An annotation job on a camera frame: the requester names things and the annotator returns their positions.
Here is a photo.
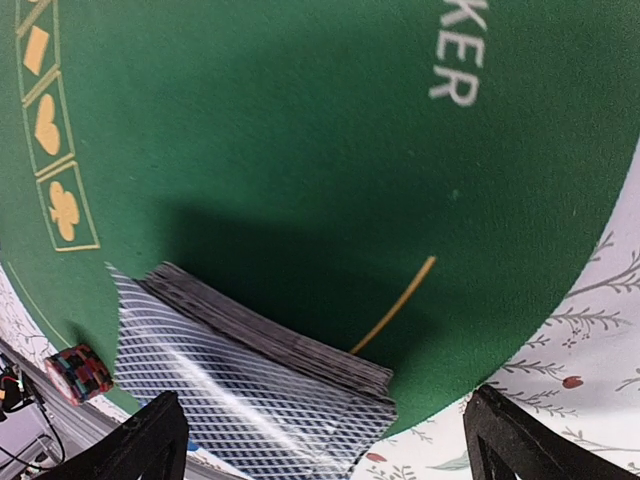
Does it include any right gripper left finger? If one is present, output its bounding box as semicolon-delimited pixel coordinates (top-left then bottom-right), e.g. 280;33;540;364
40;391;188;480

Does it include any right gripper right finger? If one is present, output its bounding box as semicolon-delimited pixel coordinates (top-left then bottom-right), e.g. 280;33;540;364
463;385;636;480

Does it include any red chip stack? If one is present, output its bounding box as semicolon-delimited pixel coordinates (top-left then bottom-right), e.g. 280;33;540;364
44;344;114;406

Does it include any grey playing card deck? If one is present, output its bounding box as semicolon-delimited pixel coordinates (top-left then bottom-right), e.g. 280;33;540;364
108;266;397;479

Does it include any green round poker mat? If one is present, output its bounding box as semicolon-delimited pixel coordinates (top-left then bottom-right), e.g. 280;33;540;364
1;1;639;430

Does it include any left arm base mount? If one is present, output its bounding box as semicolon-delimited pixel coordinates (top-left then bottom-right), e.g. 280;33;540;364
1;355;34;419

